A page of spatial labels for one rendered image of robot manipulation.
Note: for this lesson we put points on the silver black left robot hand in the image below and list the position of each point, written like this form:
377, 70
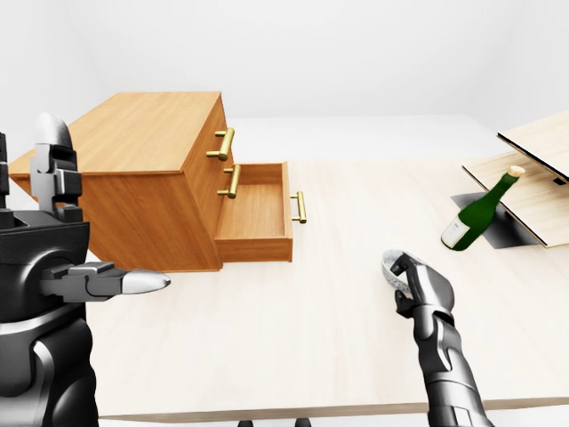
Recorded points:
40, 249

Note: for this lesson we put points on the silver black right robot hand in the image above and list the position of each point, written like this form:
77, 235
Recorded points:
429, 287

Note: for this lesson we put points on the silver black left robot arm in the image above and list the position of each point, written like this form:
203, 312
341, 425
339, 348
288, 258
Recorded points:
44, 378

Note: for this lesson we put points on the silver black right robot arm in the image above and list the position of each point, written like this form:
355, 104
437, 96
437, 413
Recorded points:
444, 364

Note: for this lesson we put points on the wooden cabinet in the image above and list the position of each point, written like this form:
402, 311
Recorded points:
133, 147

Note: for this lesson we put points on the wooden cabinet drawer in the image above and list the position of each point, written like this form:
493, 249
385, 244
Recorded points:
253, 213
209, 195
209, 133

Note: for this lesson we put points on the green wine bottle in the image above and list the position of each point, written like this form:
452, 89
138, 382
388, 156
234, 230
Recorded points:
475, 213

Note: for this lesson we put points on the pale wooden wine rack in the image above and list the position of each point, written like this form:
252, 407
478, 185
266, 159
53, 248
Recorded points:
533, 187

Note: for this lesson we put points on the small dark rounded shape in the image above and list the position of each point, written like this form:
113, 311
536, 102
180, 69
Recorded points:
303, 423
245, 423

